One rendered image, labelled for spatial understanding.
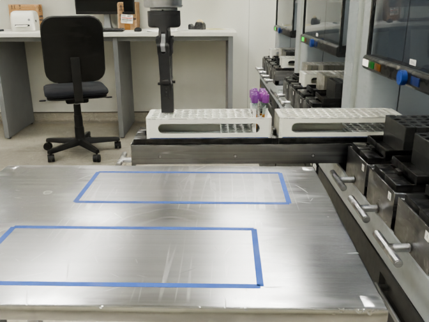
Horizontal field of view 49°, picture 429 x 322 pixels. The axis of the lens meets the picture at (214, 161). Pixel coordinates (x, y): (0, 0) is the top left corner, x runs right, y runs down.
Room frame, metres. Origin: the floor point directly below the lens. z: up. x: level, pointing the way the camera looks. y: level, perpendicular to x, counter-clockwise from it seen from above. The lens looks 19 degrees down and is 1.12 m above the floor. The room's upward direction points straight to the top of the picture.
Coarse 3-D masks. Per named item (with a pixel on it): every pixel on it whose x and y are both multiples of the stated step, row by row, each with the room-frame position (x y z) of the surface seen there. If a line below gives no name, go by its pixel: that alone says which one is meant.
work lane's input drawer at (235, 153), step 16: (144, 128) 1.16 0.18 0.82; (272, 128) 1.13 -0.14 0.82; (144, 144) 1.06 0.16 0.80; (160, 144) 1.06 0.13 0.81; (176, 144) 1.06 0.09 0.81; (192, 144) 1.06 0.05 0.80; (208, 144) 1.06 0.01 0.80; (224, 144) 1.05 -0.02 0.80; (240, 144) 1.05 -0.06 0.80; (256, 144) 1.05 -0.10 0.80; (272, 144) 1.06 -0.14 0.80; (288, 144) 1.06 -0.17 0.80; (304, 144) 1.06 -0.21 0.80; (320, 144) 1.06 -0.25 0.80; (336, 144) 1.06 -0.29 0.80; (128, 160) 1.11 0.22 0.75; (144, 160) 1.05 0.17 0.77; (160, 160) 1.05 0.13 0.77; (176, 160) 1.05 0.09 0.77; (192, 160) 1.05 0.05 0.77; (208, 160) 1.05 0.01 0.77; (224, 160) 1.05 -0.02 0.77; (240, 160) 1.05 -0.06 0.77; (256, 160) 1.05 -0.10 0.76; (272, 160) 1.06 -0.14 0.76; (288, 160) 1.06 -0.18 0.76; (304, 160) 1.06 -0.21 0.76; (320, 160) 1.06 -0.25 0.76; (336, 160) 1.06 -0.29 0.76
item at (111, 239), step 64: (0, 192) 0.73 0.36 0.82; (64, 192) 0.73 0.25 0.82; (128, 192) 0.73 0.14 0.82; (192, 192) 0.72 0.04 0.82; (256, 192) 0.72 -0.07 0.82; (320, 192) 0.72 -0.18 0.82; (0, 256) 0.52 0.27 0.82; (64, 256) 0.52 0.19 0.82; (128, 256) 0.52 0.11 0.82; (192, 256) 0.52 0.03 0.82; (256, 256) 0.51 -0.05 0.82; (320, 256) 0.51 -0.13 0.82; (64, 320) 0.42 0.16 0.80; (128, 320) 0.41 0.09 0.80; (192, 320) 0.41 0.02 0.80; (256, 320) 0.41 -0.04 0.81; (320, 320) 0.41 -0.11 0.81; (384, 320) 0.41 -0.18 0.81
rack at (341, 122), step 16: (288, 112) 1.12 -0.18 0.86; (304, 112) 1.13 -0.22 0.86; (320, 112) 1.13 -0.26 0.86; (336, 112) 1.13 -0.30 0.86; (352, 112) 1.13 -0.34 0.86; (368, 112) 1.13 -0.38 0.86; (384, 112) 1.13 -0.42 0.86; (288, 128) 1.07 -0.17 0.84; (304, 128) 1.17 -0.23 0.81; (320, 128) 1.17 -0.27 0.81; (336, 128) 1.17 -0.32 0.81; (352, 128) 1.11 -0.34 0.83; (368, 128) 1.11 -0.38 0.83
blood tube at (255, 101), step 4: (252, 96) 1.08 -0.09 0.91; (256, 96) 1.07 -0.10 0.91; (252, 100) 1.08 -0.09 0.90; (256, 100) 1.07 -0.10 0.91; (252, 104) 1.08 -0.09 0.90; (256, 104) 1.08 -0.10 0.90; (252, 108) 1.08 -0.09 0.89; (256, 108) 1.08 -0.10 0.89; (252, 112) 1.08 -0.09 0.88; (256, 112) 1.08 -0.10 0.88; (252, 116) 1.08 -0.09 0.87; (256, 116) 1.08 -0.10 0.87; (252, 124) 1.08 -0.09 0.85; (256, 124) 1.08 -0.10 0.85; (252, 128) 1.08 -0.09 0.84; (256, 128) 1.08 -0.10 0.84
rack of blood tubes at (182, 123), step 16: (160, 112) 1.13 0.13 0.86; (176, 112) 1.13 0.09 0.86; (192, 112) 1.13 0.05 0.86; (208, 112) 1.13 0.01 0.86; (224, 112) 1.13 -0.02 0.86; (240, 112) 1.13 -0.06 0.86; (160, 128) 1.17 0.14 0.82; (176, 128) 1.17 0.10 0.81; (192, 128) 1.17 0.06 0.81; (208, 128) 1.17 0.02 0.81; (224, 128) 1.13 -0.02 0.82; (240, 128) 1.13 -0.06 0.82
